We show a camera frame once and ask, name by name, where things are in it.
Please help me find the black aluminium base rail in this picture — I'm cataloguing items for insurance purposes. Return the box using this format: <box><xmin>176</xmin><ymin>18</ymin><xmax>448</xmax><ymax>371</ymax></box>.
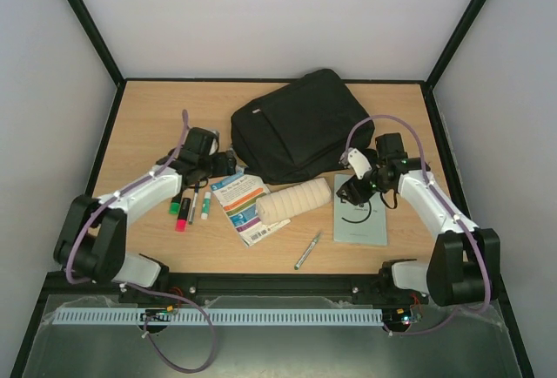
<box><xmin>43</xmin><ymin>271</ymin><xmax>506</xmax><ymax>305</ymax></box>

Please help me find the silver green marker pen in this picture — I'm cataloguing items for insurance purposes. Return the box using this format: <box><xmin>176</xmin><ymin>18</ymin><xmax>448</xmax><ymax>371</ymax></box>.
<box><xmin>294</xmin><ymin>232</ymin><xmax>322</xmax><ymax>271</ymax></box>

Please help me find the green highlighter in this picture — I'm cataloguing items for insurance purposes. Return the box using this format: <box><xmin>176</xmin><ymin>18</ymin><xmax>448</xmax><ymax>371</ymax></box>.
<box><xmin>169</xmin><ymin>192</ymin><xmax>183</xmax><ymax>215</ymax></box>

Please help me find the light blue slotted cable duct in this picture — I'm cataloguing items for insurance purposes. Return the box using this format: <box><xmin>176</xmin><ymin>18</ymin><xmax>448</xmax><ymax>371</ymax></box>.
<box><xmin>52</xmin><ymin>307</ymin><xmax>384</xmax><ymax>327</ymax></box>

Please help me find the colourful paperback book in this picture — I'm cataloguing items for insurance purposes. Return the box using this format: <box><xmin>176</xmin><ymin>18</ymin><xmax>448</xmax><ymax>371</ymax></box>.
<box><xmin>210</xmin><ymin>172</ymin><xmax>291</xmax><ymax>247</ymax></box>

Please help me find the pink highlighter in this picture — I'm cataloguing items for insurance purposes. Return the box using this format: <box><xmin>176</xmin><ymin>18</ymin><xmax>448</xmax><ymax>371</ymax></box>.
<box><xmin>175</xmin><ymin>197</ymin><xmax>191</xmax><ymax>233</ymax></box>

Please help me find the beige rolled pencil case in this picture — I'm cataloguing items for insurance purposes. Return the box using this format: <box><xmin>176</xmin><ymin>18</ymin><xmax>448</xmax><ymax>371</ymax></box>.
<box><xmin>256</xmin><ymin>178</ymin><xmax>332</xmax><ymax>225</ymax></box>

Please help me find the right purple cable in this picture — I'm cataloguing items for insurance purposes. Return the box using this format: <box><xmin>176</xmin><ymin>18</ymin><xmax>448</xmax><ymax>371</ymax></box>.
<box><xmin>340</xmin><ymin>114</ymin><xmax>495</xmax><ymax>338</ymax></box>

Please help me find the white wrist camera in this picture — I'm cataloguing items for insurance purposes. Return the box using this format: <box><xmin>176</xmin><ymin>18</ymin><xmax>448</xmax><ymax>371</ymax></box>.
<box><xmin>340</xmin><ymin>148</ymin><xmax>372</xmax><ymax>180</ymax></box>
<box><xmin>209</xmin><ymin>130</ymin><xmax>219</xmax><ymax>155</ymax></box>

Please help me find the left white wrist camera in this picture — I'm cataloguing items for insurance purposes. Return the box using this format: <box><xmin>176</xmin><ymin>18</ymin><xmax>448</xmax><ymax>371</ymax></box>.
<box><xmin>209</xmin><ymin>130</ymin><xmax>219</xmax><ymax>155</ymax></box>

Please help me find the grey notebook with black logo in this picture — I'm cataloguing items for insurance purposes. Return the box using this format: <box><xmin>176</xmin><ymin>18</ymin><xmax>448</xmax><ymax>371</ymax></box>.
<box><xmin>332</xmin><ymin>195</ymin><xmax>388</xmax><ymax>246</ymax></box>

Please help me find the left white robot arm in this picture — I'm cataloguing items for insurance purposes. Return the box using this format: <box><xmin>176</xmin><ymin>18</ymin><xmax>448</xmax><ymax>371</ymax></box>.
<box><xmin>53</xmin><ymin>127</ymin><xmax>236</xmax><ymax>287</ymax></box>

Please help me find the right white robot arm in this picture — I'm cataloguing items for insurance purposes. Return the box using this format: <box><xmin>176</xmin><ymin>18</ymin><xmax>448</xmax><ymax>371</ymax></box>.
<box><xmin>336</xmin><ymin>133</ymin><xmax>500</xmax><ymax>307</ymax></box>

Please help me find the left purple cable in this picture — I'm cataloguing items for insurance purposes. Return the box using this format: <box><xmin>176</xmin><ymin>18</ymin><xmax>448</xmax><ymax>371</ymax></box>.
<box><xmin>64</xmin><ymin>109</ymin><xmax>217</xmax><ymax>374</ymax></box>

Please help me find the black enclosure frame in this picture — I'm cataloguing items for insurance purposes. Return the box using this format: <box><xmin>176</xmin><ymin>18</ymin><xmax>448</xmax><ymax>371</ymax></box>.
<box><xmin>10</xmin><ymin>0</ymin><xmax>534</xmax><ymax>377</ymax></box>

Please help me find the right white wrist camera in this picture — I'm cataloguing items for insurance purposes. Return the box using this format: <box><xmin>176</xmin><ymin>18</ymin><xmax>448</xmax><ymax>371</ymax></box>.
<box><xmin>340</xmin><ymin>148</ymin><xmax>372</xmax><ymax>180</ymax></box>

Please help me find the black blue pen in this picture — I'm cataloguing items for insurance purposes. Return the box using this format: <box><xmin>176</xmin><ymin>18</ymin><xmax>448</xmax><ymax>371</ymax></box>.
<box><xmin>188</xmin><ymin>181</ymin><xmax>200</xmax><ymax>225</ymax></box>

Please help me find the purple cable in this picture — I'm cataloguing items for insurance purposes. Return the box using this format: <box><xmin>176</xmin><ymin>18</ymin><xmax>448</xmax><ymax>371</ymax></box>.
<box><xmin>340</xmin><ymin>114</ymin><xmax>495</xmax><ymax>338</ymax></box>
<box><xmin>64</xmin><ymin>109</ymin><xmax>217</xmax><ymax>374</ymax></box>

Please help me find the white green glue stick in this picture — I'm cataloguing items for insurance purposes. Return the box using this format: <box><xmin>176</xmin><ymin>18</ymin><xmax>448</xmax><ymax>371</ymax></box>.
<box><xmin>200</xmin><ymin>192</ymin><xmax>211</xmax><ymax>219</ymax></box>

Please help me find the black student backpack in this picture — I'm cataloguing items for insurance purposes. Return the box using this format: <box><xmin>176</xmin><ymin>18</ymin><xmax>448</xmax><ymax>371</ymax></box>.
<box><xmin>231</xmin><ymin>69</ymin><xmax>375</xmax><ymax>185</ymax></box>

